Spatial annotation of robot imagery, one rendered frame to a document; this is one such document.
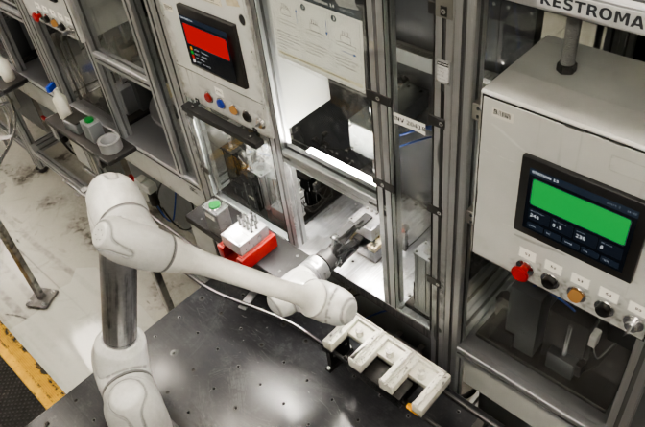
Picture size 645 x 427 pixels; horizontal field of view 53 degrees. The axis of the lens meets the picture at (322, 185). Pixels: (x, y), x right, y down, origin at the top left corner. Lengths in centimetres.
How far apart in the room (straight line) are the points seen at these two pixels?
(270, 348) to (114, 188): 86
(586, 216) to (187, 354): 147
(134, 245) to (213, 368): 80
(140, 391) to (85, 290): 175
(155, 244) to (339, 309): 53
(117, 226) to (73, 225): 250
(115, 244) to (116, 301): 37
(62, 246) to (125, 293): 209
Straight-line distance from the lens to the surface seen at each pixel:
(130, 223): 160
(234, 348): 231
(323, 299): 179
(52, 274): 384
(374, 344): 200
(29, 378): 342
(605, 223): 131
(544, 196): 134
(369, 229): 208
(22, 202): 441
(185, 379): 228
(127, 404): 197
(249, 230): 218
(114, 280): 187
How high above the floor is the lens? 252
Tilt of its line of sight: 41 degrees down
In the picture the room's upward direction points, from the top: 8 degrees counter-clockwise
